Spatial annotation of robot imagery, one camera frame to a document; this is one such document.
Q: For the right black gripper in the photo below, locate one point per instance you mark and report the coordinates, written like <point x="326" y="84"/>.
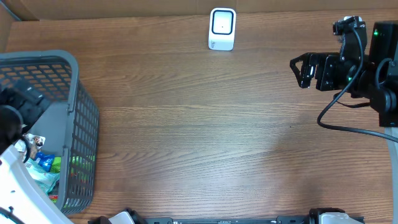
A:
<point x="324" y="61"/>

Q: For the green snack bag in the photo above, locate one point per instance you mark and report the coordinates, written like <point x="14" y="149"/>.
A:
<point x="56" y="165"/>

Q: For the blue oreo packet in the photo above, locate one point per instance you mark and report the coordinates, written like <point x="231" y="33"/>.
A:
<point x="45" y="160"/>

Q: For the beige cookie snack bag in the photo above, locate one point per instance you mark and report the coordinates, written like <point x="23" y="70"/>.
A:
<point x="35" y="143"/>

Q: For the teal snack packet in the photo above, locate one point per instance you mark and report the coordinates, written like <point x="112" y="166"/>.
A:
<point x="45" y="180"/>

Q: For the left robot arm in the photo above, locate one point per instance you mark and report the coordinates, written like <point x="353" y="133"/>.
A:
<point x="22" y="201"/>

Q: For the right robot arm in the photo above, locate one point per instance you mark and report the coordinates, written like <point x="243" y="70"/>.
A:
<point x="372" y="76"/>

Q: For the white barcode scanner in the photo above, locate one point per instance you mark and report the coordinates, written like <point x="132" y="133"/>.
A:
<point x="222" y="29"/>

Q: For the grey plastic mesh basket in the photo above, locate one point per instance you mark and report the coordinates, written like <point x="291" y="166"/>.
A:
<point x="70" y="125"/>

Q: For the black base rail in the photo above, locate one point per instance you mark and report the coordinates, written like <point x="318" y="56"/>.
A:
<point x="315" y="216"/>

